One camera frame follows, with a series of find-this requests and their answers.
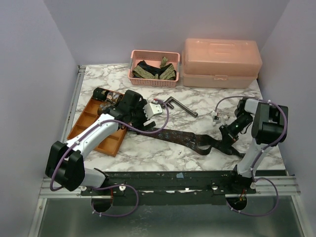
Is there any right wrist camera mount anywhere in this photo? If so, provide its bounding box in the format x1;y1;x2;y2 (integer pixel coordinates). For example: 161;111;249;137
211;110;230;126

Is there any pink plastic basket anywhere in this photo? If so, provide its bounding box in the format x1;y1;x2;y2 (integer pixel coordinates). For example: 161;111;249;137
128;50;180;87

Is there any dark brown blue floral tie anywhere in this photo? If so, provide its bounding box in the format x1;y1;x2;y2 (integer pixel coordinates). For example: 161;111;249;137
128;125;245;158

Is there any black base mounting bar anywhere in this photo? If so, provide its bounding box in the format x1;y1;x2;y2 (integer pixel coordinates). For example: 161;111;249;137
79;171;256;205

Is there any dark green rolled tie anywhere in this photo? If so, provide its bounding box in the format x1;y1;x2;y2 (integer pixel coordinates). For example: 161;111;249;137
92;87;109;102

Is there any olive green patterned tie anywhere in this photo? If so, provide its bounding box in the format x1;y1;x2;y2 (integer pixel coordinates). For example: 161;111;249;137
132;57;177;81

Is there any dark metal crank handle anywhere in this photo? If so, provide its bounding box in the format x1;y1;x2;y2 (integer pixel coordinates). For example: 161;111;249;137
164;96;198;118

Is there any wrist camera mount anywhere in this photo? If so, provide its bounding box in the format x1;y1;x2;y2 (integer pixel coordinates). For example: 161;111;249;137
211;110;230;126
143;99;163;119

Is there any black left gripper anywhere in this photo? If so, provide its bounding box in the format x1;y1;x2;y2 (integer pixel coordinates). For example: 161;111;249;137
130;100;156;134

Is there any orange wooden divided tray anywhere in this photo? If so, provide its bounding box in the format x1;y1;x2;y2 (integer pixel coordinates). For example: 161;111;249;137
66;98;127;158

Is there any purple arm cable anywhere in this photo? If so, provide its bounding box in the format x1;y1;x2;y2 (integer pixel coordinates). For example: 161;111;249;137
214;95;288;217
49;100;170;218

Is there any gold floral rolled tie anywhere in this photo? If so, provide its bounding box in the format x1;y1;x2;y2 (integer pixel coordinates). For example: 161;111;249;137
97;103;113;116

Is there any pink plastic storage box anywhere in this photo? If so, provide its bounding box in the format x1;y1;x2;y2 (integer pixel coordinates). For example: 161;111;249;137
182;39;262;89

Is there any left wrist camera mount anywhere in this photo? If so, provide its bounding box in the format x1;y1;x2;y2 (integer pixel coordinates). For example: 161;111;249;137
143;99;163;119

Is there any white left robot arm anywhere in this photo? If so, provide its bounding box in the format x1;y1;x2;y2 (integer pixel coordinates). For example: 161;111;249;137
45;90;162;195

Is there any grey floral rolled tie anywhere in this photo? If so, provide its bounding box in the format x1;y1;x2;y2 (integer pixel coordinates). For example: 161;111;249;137
106;91;124;104

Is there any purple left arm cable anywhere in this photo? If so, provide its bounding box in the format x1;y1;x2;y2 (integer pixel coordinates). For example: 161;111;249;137
49;100;170;218

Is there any black tie in basket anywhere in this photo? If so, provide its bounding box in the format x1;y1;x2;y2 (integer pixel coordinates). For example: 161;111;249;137
134;60;179;82

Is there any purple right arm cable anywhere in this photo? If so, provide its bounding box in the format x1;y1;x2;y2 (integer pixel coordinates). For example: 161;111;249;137
214;95;288;217

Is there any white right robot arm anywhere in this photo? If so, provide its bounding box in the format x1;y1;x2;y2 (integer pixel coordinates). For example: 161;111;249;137
219;96;289;194

